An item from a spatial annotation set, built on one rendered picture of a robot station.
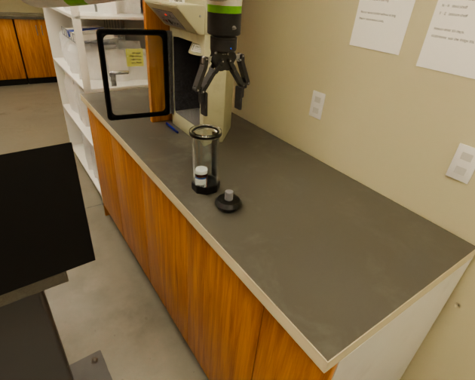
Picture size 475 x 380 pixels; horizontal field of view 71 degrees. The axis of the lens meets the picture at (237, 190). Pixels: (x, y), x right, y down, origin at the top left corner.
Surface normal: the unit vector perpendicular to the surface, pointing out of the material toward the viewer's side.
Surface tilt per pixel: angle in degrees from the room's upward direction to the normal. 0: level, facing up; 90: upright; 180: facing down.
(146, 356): 0
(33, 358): 90
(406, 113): 90
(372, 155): 90
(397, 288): 0
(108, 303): 0
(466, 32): 90
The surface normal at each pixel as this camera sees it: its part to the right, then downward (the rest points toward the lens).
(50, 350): 0.59, 0.46
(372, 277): 0.07, -0.85
